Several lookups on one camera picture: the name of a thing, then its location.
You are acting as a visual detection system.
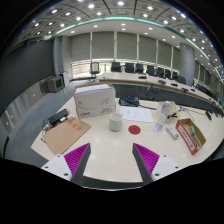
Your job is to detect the old grey box monitor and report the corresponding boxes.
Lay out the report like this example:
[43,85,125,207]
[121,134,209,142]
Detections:
[45,75,66,93]

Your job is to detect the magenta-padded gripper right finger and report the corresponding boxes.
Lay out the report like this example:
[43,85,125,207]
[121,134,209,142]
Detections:
[131,142,183,186]

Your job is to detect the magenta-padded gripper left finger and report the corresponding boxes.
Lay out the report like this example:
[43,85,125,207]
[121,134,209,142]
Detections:
[40,142,92,186]

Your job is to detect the flat round red coaster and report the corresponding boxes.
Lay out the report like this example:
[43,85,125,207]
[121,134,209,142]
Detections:
[128,124,142,136]

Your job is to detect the small open beige box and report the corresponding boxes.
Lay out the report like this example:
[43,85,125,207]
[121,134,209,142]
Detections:
[156,100,182,122]

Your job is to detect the black mesh office chair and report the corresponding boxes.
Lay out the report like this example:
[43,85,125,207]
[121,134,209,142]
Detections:
[89,61,101,81]

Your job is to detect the clear plastic water bottle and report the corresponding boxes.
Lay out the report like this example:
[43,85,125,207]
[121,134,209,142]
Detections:
[153,100,172,133]

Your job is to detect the brown paper envelope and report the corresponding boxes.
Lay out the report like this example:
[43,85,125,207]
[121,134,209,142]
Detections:
[42,117,93,156]

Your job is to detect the small white oblong box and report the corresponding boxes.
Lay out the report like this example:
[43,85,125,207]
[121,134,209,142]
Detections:
[165,124,180,141]

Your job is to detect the black desk conference unit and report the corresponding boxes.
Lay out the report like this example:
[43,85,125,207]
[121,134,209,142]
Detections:
[119,94,140,108]

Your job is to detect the white copy paper carton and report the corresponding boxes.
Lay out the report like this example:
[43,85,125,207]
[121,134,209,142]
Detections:
[73,82,117,120]

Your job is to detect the long curved conference desk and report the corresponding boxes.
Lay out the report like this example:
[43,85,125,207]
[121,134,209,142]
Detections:
[96,71,224,114]

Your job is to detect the black power adapter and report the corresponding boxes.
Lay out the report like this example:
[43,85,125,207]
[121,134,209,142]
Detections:
[47,108,70,125]

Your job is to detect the recessed ceiling lights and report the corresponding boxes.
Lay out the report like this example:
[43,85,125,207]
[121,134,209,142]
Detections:
[19,0,224,73]

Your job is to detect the open red-edged cardboard box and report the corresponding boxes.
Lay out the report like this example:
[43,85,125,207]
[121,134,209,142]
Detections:
[175,117,207,156]

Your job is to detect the white ceramic mug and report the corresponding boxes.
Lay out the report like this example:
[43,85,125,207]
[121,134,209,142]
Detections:
[108,112,124,132]

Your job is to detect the white printed paper sheet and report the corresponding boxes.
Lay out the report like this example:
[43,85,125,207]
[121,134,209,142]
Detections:
[119,105,155,124]

